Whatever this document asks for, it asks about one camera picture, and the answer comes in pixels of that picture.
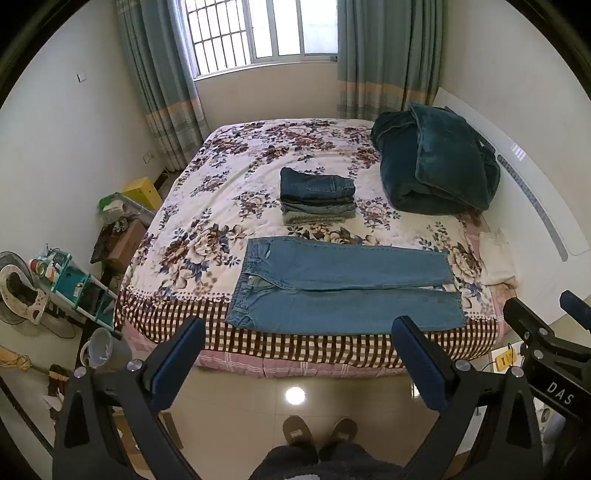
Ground grey trash bin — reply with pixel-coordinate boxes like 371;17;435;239
79;328;133;370

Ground white headboard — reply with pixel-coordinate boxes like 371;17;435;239
434;87;591;326

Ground white standing fan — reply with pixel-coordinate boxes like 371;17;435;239
0;251;77;341

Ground yellow box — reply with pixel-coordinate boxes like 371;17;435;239
122;176;164;211

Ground yellow device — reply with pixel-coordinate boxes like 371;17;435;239
491;348;521;373

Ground person's dark trouser legs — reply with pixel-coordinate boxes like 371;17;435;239
262;442;408;480

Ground dark teal plush blanket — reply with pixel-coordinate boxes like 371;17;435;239
372;102;502;215

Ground floral checkered bed blanket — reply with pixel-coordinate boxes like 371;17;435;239
113;117;502;367

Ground yellow broom stick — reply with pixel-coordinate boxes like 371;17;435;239
0;350;52;376

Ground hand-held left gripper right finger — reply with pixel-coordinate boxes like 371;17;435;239
392;315;546;480

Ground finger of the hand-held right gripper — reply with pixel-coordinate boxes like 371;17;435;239
560;290;591;331
502;296;556;357

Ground brown cardboard box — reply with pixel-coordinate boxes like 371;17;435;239
107;222;149;272

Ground teal striped curtain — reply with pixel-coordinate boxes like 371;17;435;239
336;0;445;121
115;0;211;172

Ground dark green cloth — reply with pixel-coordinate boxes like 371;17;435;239
282;209;358;227

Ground bed with pink sheet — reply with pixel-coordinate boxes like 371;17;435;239
113;117;514;380

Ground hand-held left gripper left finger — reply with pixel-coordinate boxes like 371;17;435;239
52;316;206;480

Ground teal shelf cart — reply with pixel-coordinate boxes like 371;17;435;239
28;248;119;329

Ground blue denim pants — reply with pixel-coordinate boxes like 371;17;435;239
225;237;466;335

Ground clear plastic bin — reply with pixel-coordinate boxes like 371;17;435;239
97;193;158;228

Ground barred window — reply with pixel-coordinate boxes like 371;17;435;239
173;0;340;80

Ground dark blue folded jeans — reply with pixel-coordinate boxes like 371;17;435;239
280;167;356;201

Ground brown slipper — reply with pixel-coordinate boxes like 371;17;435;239
282;415;319;459
322;417;359;456

